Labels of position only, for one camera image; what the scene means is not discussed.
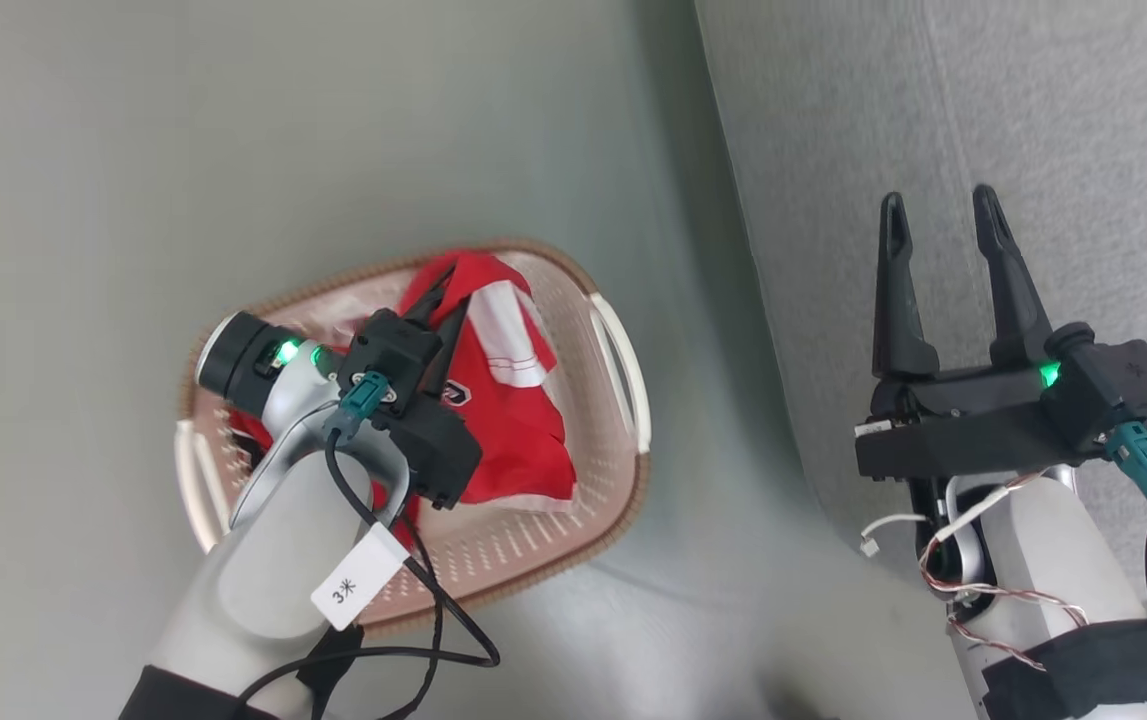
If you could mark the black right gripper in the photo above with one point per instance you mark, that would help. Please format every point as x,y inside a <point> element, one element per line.
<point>963,425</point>

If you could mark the red and white garment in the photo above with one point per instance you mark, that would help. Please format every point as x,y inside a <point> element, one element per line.
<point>518,420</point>

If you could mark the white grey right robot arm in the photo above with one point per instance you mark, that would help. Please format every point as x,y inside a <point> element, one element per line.
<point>1043,550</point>

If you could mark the beige perforated laundry basket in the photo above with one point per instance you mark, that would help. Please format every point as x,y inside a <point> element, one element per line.
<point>553,500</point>

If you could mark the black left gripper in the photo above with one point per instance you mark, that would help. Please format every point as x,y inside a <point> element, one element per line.
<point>433,440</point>

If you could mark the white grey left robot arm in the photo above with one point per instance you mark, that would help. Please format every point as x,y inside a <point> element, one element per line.
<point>268,560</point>

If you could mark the grey fabric sofa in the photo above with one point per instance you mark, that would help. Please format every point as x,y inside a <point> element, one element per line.
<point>1033,120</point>

